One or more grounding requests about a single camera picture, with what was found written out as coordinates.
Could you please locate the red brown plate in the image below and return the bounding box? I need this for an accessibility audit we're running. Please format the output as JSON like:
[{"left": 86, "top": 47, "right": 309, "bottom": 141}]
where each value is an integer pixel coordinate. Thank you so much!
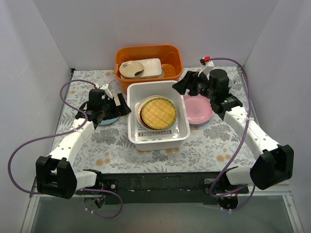
[{"left": 138, "top": 110, "right": 155, "bottom": 130}]

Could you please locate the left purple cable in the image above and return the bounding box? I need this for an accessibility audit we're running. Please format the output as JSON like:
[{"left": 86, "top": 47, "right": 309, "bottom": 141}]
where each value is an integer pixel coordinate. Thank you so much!
[{"left": 7, "top": 79, "right": 123, "bottom": 219}]

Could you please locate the grey ceramic cup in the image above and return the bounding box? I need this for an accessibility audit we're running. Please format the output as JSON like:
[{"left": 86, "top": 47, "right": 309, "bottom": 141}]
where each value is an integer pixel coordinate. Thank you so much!
[{"left": 228, "top": 79, "right": 235, "bottom": 88}]

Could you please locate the light blue plate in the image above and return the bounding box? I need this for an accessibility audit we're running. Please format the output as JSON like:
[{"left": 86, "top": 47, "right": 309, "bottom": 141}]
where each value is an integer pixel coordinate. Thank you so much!
[{"left": 99, "top": 117, "right": 120, "bottom": 125}]

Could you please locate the pink plate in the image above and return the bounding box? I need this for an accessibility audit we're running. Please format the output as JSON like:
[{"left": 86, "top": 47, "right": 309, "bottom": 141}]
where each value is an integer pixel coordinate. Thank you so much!
[{"left": 184, "top": 95, "right": 213, "bottom": 123}]

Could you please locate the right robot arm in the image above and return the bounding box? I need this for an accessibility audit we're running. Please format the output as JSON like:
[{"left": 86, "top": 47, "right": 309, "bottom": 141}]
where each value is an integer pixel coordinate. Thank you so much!
[{"left": 172, "top": 69, "right": 294, "bottom": 193}]

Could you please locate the cream round floral dish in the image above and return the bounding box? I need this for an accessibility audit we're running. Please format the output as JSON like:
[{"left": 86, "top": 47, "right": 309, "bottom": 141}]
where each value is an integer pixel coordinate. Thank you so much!
[{"left": 119, "top": 61, "right": 144, "bottom": 78}]

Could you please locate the white plastic bin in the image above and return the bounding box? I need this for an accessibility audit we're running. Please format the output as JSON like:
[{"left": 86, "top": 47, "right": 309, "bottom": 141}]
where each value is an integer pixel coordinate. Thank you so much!
[{"left": 127, "top": 81, "right": 190, "bottom": 151}]

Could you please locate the cream rectangular tray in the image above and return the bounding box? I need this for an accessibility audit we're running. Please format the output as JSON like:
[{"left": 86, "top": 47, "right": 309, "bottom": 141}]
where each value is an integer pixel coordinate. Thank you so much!
[{"left": 121, "top": 58, "right": 162, "bottom": 79}]

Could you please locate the orange plastic bin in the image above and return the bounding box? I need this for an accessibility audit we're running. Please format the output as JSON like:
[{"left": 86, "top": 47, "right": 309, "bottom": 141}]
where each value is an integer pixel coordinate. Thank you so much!
[{"left": 114, "top": 45, "right": 183, "bottom": 94}]

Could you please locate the blue plate under cream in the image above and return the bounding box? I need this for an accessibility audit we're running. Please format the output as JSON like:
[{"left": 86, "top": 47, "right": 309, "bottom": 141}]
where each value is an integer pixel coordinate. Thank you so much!
[{"left": 189, "top": 121, "right": 208, "bottom": 127}]

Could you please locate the woven bamboo plate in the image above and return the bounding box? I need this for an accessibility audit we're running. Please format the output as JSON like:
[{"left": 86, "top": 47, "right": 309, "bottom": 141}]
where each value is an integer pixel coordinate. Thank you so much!
[{"left": 141, "top": 97, "right": 177, "bottom": 129}]

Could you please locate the purple cable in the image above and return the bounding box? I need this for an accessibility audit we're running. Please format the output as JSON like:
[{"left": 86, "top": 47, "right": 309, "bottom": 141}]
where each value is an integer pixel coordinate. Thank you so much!
[
  {"left": 7, "top": 79, "right": 123, "bottom": 219},
  {"left": 199, "top": 57, "right": 256, "bottom": 212}
]

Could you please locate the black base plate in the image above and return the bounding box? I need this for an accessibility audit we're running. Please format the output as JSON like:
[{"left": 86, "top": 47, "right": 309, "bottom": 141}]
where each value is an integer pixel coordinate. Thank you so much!
[{"left": 75, "top": 172, "right": 250, "bottom": 205}]

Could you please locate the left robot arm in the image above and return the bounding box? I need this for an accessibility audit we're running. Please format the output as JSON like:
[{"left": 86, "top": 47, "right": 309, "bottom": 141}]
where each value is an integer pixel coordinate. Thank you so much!
[{"left": 35, "top": 84, "right": 131, "bottom": 199}]

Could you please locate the aluminium rail frame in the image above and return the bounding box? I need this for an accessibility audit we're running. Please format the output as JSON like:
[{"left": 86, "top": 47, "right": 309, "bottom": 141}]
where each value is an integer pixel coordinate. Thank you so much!
[{"left": 19, "top": 65, "right": 304, "bottom": 233}]

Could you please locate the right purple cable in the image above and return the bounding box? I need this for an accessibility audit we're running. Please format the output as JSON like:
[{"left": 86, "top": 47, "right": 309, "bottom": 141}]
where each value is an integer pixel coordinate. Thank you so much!
[{"left": 199, "top": 57, "right": 256, "bottom": 212}]

